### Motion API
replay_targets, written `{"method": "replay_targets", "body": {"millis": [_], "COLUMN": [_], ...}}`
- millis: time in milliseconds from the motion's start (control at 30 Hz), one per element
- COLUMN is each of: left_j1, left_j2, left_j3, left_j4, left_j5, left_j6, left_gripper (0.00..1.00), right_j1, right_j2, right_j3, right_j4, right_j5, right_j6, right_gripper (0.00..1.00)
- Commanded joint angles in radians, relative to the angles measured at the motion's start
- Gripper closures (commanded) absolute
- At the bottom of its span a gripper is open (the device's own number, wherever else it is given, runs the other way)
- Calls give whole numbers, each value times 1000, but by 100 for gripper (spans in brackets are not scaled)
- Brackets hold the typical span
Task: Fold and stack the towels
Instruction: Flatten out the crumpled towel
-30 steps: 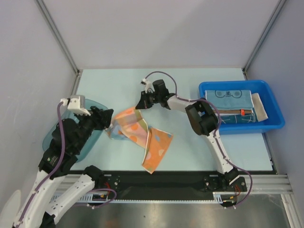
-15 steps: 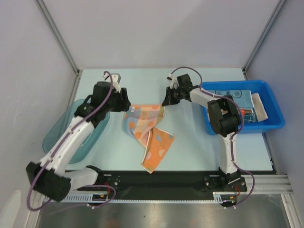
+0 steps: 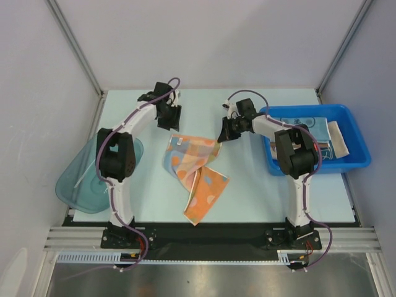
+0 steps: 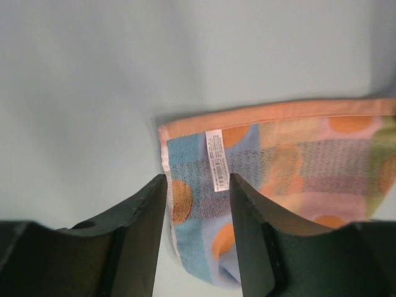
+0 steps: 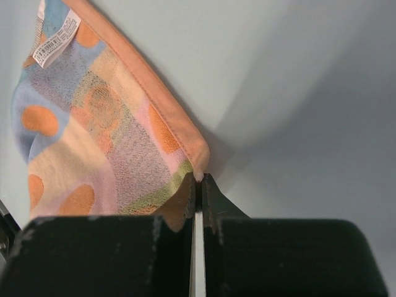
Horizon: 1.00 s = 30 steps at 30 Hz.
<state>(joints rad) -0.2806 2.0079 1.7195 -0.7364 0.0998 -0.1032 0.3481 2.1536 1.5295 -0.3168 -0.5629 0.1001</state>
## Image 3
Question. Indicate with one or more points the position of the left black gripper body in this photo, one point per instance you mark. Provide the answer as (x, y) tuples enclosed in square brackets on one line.
[(169, 119)]

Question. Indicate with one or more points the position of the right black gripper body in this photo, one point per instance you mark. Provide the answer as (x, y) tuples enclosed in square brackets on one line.
[(231, 129)]

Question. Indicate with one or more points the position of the peach orange patterned towel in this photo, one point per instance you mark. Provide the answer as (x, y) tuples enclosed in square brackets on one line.
[(186, 159)]

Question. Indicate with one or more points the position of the orange brown towel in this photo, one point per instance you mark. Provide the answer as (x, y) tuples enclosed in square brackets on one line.
[(324, 145)]

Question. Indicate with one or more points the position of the Doraemon teal beige towel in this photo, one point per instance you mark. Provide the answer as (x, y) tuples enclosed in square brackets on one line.
[(337, 145)]

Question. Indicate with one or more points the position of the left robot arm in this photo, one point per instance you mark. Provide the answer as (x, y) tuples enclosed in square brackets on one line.
[(141, 115)]

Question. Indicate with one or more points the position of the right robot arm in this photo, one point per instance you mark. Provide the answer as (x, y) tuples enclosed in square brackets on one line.
[(296, 151)]

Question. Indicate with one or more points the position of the teal translucent basket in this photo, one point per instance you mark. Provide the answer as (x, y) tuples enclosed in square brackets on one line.
[(94, 180)]

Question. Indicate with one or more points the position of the blue plastic bin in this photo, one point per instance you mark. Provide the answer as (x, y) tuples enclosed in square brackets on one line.
[(359, 156)]

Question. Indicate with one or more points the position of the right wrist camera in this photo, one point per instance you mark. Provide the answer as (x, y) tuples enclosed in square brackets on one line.
[(232, 111)]

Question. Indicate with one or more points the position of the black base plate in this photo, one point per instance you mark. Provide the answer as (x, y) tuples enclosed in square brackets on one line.
[(231, 241)]

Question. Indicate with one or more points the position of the right aluminium frame post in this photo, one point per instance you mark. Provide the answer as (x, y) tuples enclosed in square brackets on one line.
[(357, 21)]

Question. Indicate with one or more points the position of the aluminium frame post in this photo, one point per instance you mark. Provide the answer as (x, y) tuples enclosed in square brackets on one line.
[(73, 43), (357, 21)]

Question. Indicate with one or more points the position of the white cable duct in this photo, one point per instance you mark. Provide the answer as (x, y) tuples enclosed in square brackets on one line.
[(127, 259)]

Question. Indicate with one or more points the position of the left aluminium frame post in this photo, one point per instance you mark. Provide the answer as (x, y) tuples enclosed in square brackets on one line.
[(73, 43)]

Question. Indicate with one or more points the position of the aluminium front rail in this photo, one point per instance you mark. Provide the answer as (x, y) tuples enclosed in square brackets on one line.
[(89, 239)]

